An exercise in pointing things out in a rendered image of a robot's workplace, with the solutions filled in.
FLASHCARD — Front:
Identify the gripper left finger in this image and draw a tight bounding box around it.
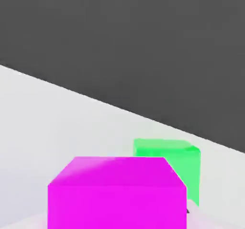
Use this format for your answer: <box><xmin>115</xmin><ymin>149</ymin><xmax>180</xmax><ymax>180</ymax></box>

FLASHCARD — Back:
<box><xmin>5</xmin><ymin>213</ymin><xmax>48</xmax><ymax>229</ymax></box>

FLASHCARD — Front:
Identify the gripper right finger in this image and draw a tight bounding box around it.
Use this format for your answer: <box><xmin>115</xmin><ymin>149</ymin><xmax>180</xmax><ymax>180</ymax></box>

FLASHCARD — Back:
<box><xmin>186</xmin><ymin>199</ymin><xmax>237</xmax><ymax>229</ymax></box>

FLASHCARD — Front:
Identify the small magenta cube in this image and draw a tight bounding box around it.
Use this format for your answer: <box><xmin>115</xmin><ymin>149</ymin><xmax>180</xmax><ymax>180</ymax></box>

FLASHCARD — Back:
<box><xmin>47</xmin><ymin>156</ymin><xmax>188</xmax><ymax>229</ymax></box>

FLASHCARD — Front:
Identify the small green cube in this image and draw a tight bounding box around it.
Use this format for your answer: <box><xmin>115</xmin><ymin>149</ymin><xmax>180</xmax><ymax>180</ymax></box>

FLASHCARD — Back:
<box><xmin>133</xmin><ymin>138</ymin><xmax>201</xmax><ymax>208</ymax></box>

